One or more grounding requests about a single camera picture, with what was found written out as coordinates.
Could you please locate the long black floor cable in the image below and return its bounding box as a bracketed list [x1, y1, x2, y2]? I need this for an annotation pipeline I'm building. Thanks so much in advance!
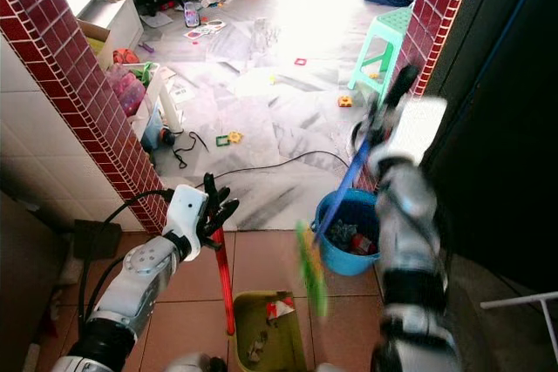
[159, 149, 350, 199]

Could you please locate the blue plastic bucket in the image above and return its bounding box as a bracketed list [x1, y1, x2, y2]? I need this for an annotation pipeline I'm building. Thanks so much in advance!
[310, 188, 382, 278]

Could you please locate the olive dustpan with red handle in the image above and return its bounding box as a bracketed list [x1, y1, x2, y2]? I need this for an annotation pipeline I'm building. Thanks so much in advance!
[214, 231, 303, 372]

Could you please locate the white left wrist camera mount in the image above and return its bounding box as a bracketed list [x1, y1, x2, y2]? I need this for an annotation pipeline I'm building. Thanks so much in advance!
[167, 184, 209, 260]

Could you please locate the white low cabinet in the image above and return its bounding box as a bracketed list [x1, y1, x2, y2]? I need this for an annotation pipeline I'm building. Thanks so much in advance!
[77, 0, 145, 70]

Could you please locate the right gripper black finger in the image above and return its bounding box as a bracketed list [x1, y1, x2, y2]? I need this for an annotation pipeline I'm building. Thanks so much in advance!
[382, 64, 422, 113]

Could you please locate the white metal rack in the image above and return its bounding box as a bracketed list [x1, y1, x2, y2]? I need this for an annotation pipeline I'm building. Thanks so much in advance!
[480, 290, 558, 366]

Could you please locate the blue-handled broom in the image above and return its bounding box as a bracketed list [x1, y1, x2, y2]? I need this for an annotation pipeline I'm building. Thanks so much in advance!
[295, 135, 372, 319]

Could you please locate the green plastic stool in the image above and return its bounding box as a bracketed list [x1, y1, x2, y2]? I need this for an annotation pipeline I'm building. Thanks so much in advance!
[347, 7, 413, 103]

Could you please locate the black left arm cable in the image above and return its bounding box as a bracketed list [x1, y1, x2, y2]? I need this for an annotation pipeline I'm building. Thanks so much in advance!
[77, 187, 177, 338]

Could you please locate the short black coiled cable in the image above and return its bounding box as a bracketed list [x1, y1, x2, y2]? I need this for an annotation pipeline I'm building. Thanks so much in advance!
[171, 131, 211, 171]

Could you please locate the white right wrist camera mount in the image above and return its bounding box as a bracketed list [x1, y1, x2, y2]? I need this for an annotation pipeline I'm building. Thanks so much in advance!
[370, 96, 449, 169]

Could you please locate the pink plastic bag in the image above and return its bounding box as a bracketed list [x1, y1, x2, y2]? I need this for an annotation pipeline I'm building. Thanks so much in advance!
[113, 71, 147, 118]

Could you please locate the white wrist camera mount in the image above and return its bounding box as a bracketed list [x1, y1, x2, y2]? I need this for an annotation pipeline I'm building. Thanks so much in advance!
[370, 96, 449, 169]
[167, 184, 209, 260]

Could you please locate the green and yellow toy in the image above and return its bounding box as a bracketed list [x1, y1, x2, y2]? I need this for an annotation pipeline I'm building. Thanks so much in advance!
[215, 131, 244, 147]

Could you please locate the dark brown cabinet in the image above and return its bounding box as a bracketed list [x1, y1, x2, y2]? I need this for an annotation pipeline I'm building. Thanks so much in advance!
[0, 191, 69, 372]

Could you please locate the small dark floor box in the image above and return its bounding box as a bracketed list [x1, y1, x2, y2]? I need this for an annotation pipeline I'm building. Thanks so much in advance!
[73, 219, 123, 260]

